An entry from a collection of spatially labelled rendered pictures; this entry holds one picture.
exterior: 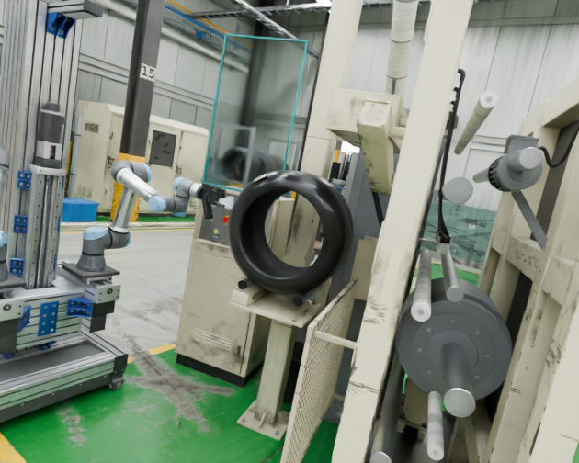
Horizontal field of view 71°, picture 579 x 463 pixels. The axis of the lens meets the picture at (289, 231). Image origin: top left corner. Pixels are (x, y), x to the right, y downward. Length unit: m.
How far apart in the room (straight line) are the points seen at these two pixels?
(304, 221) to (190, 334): 1.23
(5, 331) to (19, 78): 1.19
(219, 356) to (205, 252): 0.71
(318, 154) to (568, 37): 9.43
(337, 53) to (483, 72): 9.08
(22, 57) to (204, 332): 1.84
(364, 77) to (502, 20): 3.41
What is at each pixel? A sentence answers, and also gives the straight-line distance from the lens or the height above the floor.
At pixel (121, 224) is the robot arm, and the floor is 0.98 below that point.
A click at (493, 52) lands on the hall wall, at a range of 11.30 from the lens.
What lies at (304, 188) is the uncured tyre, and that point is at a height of 1.40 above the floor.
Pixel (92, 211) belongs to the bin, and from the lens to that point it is 7.58.
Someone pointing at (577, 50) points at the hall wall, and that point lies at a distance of 11.12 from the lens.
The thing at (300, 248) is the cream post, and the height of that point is 1.07.
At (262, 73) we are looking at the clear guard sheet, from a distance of 2.68.
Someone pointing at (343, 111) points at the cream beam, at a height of 1.70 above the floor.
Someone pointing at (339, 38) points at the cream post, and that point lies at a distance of 2.27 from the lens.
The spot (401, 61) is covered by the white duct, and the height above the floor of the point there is 2.16.
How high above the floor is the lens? 1.47
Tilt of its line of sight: 9 degrees down
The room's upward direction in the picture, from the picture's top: 11 degrees clockwise
